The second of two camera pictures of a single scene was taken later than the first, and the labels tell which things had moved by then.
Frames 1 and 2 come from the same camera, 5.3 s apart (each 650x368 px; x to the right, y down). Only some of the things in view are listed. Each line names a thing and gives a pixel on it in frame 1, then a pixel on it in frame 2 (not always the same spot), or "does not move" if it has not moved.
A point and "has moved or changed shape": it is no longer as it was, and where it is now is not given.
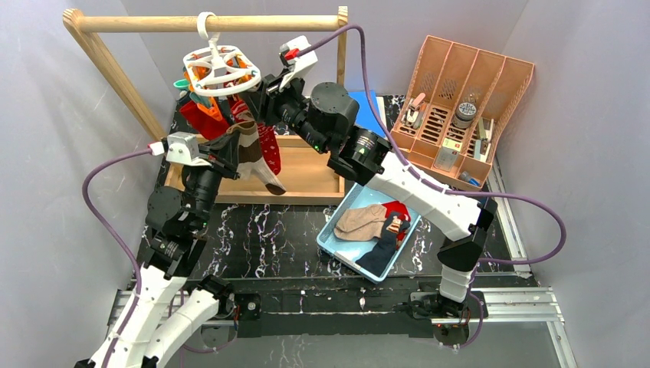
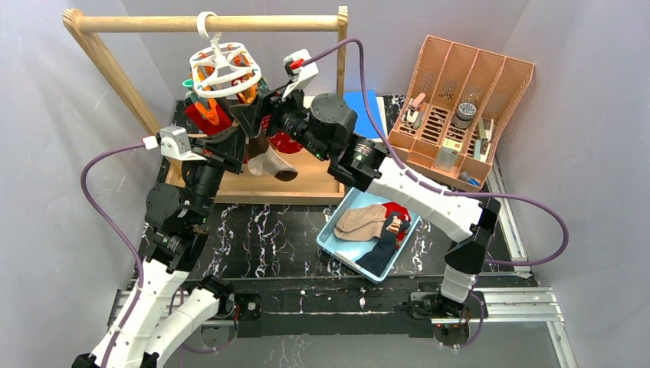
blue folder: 367,116 does not move
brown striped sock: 251,164 to 261,159
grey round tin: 464,114 does not move
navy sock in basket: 378,257 does not move
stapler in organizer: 412,113 does not move
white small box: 448,154 does not move
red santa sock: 270,139 to 280,140
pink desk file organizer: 444,132 does not move
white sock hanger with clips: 214,72 has moved or changed shape
